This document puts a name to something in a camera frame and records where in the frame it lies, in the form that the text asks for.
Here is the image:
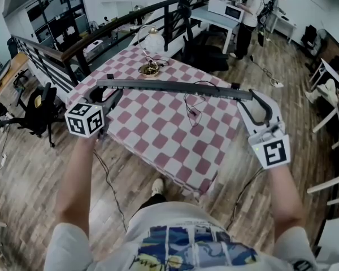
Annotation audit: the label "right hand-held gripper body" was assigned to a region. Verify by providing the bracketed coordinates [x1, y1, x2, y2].
[247, 121, 292, 170]

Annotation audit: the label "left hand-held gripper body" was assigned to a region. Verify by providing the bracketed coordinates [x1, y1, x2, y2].
[64, 99, 116, 139]

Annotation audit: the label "black keyboard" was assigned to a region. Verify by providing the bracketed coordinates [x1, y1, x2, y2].
[96, 73, 254, 102]

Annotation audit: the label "person's right forearm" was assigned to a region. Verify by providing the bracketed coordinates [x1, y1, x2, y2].
[267, 162, 306, 237]

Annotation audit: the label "person's left forearm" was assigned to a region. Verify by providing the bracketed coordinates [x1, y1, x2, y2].
[55, 135, 104, 231]

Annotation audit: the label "black office chair yellow patch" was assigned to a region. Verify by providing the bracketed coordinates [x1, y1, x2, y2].
[16, 82, 60, 148]

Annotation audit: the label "black stair railing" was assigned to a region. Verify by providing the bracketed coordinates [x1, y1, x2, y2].
[11, 0, 217, 95]

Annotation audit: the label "pink checkered tablecloth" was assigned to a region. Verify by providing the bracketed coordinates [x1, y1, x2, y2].
[66, 45, 242, 193]

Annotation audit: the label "gold lamp with white globe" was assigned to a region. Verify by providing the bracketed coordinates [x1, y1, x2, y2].
[137, 24, 166, 78]

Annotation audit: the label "white slanted table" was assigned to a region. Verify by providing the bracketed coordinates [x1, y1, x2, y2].
[309, 58, 339, 91]

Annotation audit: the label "wooden desk with white legs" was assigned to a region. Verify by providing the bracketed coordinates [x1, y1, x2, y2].
[0, 52, 29, 104]

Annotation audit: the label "standing fan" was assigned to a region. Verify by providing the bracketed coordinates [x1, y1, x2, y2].
[316, 28, 330, 58]

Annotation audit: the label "small white table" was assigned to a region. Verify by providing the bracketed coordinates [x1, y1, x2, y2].
[267, 11, 297, 44]

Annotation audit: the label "person's left white shoe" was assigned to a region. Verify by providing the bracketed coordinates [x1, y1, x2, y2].
[151, 178, 164, 197]

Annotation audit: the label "person's black shorts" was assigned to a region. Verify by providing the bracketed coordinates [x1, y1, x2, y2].
[137, 193, 167, 213]

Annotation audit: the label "white table with pale top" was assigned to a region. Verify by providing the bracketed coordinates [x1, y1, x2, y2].
[190, 8, 241, 55]

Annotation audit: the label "white microwave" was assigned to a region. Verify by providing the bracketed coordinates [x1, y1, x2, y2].
[208, 0, 245, 22]

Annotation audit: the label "person's white printed shirt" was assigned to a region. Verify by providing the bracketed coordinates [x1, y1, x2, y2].
[44, 201, 319, 271]

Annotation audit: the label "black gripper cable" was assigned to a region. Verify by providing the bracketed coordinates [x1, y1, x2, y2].
[224, 167, 268, 231]
[93, 150, 129, 231]

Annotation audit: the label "black USB cable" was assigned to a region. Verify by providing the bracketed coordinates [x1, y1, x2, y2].
[183, 80, 220, 128]

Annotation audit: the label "black lamp cable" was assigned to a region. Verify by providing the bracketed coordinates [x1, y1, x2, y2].
[145, 55, 170, 67]

